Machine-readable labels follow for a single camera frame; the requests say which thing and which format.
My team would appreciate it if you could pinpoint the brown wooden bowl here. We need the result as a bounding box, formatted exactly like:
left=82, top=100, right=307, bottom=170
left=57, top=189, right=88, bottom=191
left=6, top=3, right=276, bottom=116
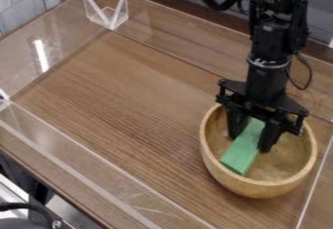
left=199, top=104, right=318, bottom=199

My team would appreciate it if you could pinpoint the black cable lower left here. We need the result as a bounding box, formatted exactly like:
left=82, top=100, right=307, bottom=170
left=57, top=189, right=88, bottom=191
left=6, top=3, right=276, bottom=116
left=0, top=202, right=56, bottom=229

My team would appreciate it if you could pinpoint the black metal table frame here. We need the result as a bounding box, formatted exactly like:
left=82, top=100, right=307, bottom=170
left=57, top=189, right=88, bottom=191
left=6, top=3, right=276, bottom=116
left=0, top=154, right=72, bottom=229

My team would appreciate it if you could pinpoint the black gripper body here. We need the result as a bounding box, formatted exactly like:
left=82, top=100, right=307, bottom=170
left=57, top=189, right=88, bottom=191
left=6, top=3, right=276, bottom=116
left=215, top=56, right=308, bottom=135

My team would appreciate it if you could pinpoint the green rectangular block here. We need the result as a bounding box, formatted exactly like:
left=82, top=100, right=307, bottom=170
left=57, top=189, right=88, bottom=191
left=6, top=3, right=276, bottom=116
left=218, top=118, right=263, bottom=176

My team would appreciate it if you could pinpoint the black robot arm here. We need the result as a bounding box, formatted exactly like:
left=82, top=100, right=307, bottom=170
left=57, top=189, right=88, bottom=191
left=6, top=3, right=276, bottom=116
left=206, top=0, right=308, bottom=152

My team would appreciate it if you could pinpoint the clear acrylic front wall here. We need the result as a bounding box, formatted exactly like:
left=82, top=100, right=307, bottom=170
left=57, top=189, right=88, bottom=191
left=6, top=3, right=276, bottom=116
left=0, top=100, right=214, bottom=229

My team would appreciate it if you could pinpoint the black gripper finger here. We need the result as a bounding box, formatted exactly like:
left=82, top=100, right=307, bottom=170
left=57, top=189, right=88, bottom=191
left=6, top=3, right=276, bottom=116
left=258, top=119, right=282, bottom=153
left=226, top=105, right=248, bottom=139

